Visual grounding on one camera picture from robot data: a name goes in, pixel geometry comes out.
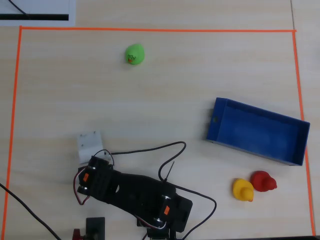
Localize green rubber duck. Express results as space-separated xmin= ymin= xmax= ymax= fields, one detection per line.
xmin=124 ymin=43 xmax=146 ymax=66

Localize yellow rubber duck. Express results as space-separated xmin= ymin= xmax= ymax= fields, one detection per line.
xmin=232 ymin=178 xmax=255 ymax=203

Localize red rubber duck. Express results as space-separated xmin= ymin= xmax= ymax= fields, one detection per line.
xmin=250 ymin=170 xmax=278 ymax=193

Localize black zip tie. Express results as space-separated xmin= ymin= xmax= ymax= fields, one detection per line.
xmin=163 ymin=161 xmax=175 ymax=183

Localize orange tape strip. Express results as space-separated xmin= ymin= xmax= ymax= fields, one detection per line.
xmin=19 ymin=25 xmax=297 ymax=34
xmin=291 ymin=30 xmax=316 ymax=237
xmin=1 ymin=25 xmax=24 ymax=240

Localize blue plastic bin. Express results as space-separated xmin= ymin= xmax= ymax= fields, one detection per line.
xmin=206 ymin=97 xmax=311 ymax=167

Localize paper with black print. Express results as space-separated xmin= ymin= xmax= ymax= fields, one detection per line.
xmin=0 ymin=0 xmax=76 ymax=27

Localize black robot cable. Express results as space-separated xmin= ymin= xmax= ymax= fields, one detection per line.
xmin=109 ymin=141 xmax=218 ymax=240

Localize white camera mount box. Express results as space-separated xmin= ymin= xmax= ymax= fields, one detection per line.
xmin=76 ymin=129 xmax=105 ymax=165

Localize black camera stand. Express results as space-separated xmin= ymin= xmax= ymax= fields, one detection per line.
xmin=84 ymin=216 xmax=106 ymax=240

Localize long black cable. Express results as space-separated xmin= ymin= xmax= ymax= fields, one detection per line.
xmin=0 ymin=182 xmax=62 ymax=240

